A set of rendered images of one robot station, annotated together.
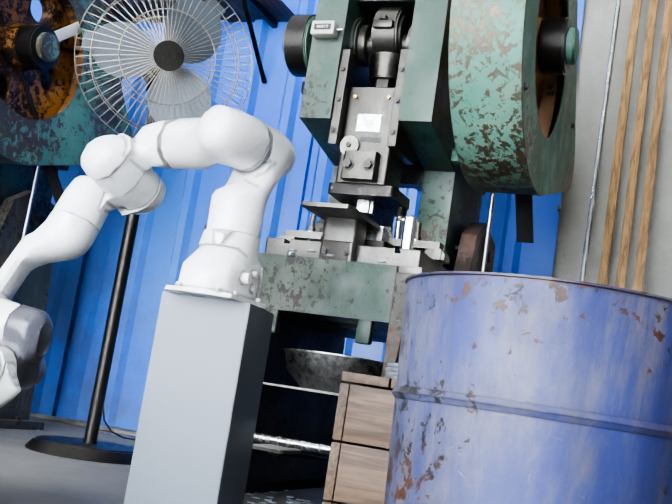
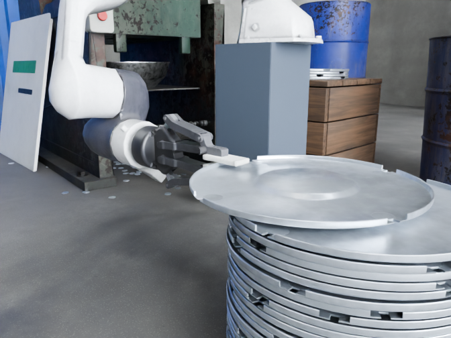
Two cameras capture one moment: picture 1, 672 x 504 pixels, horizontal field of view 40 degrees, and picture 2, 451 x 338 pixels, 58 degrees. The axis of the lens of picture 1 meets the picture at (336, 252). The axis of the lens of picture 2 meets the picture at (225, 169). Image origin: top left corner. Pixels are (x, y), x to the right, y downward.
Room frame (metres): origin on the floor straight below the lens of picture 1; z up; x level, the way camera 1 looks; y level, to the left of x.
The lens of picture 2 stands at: (1.40, 1.24, 0.40)
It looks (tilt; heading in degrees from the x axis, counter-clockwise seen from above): 14 degrees down; 299
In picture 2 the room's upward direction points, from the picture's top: straight up
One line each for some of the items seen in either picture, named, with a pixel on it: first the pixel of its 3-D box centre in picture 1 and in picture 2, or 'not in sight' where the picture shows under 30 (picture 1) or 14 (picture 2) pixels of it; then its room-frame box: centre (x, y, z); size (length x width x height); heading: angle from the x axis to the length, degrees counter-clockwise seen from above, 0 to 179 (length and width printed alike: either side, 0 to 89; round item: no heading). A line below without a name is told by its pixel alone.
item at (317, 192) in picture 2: not in sight; (305, 182); (1.56, 0.76, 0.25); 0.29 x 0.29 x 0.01
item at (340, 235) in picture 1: (338, 236); not in sight; (2.43, 0.00, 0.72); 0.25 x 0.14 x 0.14; 158
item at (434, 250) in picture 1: (419, 241); not in sight; (2.53, -0.22, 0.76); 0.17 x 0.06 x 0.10; 68
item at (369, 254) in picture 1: (358, 264); not in sight; (2.60, -0.07, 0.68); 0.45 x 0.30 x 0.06; 68
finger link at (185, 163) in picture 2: not in sight; (187, 163); (1.78, 0.70, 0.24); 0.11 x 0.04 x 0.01; 164
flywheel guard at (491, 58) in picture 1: (512, 60); not in sight; (2.56, -0.42, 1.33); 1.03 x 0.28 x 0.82; 158
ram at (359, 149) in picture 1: (372, 137); not in sight; (2.56, -0.05, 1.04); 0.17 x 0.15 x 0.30; 158
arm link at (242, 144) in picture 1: (211, 139); not in sight; (1.87, 0.29, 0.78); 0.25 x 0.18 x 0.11; 57
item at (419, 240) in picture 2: not in sight; (355, 201); (1.49, 0.78, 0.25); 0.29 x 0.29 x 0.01
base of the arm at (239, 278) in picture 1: (220, 265); (277, 15); (1.83, 0.22, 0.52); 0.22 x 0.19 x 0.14; 167
